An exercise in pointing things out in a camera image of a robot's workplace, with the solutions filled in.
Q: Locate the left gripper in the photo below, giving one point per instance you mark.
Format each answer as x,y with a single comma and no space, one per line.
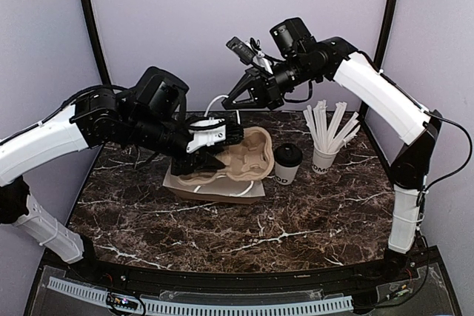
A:
201,159

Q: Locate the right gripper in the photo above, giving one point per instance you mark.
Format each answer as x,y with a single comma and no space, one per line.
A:
263,87

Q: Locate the brown paper bag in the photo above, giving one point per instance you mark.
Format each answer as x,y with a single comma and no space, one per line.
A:
222,189

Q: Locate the brown pulp cup carrier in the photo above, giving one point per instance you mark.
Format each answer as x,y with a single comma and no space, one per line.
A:
250,160

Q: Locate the white paper coffee cup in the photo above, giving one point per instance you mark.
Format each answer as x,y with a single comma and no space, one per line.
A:
285,170

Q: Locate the black plastic cup lid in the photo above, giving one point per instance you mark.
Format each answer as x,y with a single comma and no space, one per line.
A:
288,155

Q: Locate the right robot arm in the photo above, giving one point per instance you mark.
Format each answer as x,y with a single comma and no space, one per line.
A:
304,59

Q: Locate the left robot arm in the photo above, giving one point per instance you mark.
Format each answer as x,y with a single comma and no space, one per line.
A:
151,114

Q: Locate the wrapped straw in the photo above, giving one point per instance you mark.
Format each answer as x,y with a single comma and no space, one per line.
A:
334,124
347,132
311,124
320,116

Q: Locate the white cup holding straws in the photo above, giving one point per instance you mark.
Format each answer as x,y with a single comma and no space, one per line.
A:
322,161

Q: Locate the small circuit board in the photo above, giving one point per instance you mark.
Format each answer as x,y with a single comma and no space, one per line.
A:
118,302

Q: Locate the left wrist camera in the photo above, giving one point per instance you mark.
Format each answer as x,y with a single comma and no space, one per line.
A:
209,132

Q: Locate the white slotted cable duct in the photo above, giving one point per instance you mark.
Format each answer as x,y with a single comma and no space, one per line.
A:
199,304

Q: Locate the black front rail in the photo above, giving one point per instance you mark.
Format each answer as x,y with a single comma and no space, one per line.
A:
357,278

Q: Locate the right black frame post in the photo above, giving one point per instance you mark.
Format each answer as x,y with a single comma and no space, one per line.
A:
386,25

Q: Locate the black frame post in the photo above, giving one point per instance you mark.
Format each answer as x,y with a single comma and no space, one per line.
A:
386,25
95,43

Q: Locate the left black frame post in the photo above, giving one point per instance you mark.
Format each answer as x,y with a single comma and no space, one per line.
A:
95,43

